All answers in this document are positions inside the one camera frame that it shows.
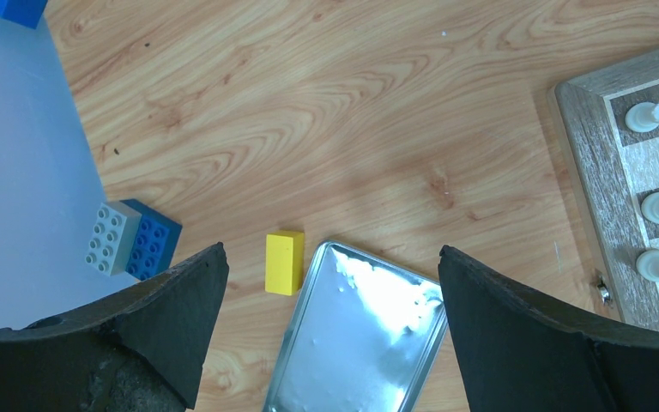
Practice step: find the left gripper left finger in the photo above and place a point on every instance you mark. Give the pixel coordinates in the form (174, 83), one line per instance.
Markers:
(139, 349)

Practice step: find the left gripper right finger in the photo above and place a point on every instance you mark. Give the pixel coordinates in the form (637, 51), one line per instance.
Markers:
(519, 349)

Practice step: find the wooden chess board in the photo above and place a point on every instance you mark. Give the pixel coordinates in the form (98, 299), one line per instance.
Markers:
(608, 125)

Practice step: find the grey blue duplo brick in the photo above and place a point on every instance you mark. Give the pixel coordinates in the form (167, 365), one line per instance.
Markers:
(129, 237)

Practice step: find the silver tin lid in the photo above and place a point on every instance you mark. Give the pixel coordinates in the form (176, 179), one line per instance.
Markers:
(363, 336)

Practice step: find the small yellow block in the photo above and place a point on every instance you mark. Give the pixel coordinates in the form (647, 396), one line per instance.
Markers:
(284, 262)

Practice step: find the colourful cylinder blocks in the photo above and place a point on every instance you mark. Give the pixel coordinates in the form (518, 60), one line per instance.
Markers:
(26, 13)

